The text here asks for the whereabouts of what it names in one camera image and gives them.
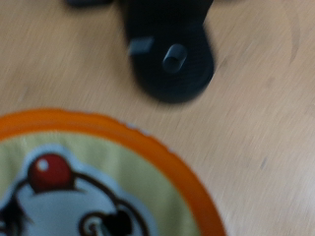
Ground black Keurig coffee machine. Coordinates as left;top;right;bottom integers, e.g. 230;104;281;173
123;0;217;104

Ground white coffee pod orange lid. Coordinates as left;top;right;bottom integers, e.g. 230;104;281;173
0;107;228;236

